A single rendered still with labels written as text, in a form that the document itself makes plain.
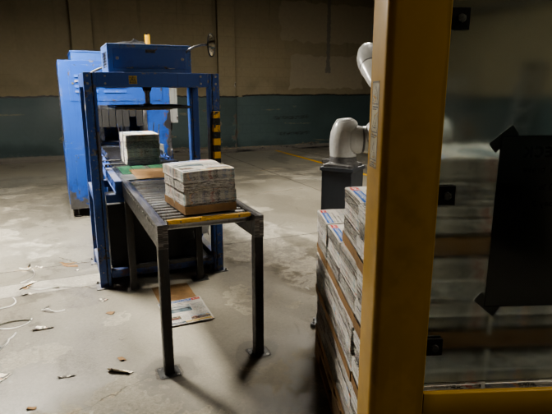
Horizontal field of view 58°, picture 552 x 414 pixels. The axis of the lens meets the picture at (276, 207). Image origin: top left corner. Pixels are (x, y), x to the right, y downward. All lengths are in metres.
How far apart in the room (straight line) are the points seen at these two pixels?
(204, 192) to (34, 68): 8.78
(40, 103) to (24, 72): 0.63
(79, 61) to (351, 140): 3.83
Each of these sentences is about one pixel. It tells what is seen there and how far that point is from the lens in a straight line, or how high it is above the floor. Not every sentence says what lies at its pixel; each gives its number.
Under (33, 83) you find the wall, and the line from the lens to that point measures 11.14.
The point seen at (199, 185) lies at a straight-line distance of 2.57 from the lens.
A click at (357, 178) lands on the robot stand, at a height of 0.93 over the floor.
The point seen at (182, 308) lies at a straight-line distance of 3.44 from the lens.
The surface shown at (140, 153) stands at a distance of 4.48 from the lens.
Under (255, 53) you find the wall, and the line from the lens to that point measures 11.98.
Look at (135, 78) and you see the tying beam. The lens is 3.71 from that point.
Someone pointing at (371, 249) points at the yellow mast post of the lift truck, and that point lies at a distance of 0.80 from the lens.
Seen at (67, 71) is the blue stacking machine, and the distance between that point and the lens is 5.99.
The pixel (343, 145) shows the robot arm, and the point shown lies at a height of 1.13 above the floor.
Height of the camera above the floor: 1.43
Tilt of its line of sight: 13 degrees down
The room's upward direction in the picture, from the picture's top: straight up
